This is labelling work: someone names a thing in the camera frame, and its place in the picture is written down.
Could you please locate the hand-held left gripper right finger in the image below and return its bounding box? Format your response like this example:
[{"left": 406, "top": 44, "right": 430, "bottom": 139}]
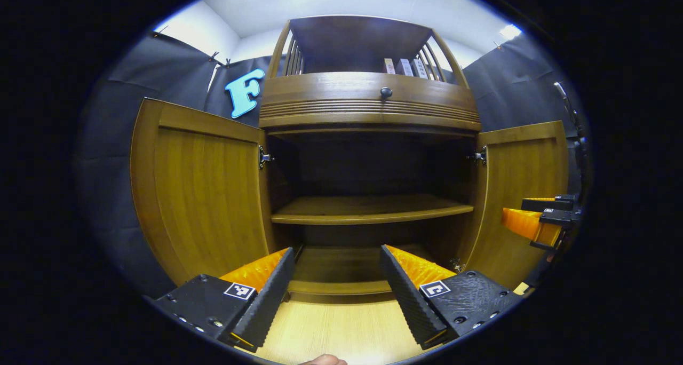
[{"left": 380, "top": 244, "right": 525, "bottom": 351}]

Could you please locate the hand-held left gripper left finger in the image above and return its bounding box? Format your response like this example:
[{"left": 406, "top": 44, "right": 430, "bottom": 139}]
[{"left": 152, "top": 247, "right": 296, "bottom": 353}]

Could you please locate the wooden shoe cabinet door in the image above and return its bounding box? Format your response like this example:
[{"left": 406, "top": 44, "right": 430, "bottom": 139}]
[
  {"left": 130, "top": 97, "right": 275, "bottom": 287},
  {"left": 459, "top": 121, "right": 570, "bottom": 291}
]

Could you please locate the wooden double-door shoe cabinet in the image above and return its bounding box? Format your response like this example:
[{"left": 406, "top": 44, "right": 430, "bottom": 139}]
[{"left": 259, "top": 14, "right": 483, "bottom": 296}]

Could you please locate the black backdrop cloth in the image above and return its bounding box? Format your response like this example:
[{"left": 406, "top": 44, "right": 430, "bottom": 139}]
[{"left": 75, "top": 31, "right": 587, "bottom": 296}]

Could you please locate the wooden drawer with black knob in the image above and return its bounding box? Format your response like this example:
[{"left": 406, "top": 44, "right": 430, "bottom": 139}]
[{"left": 259, "top": 72, "right": 482, "bottom": 132}]

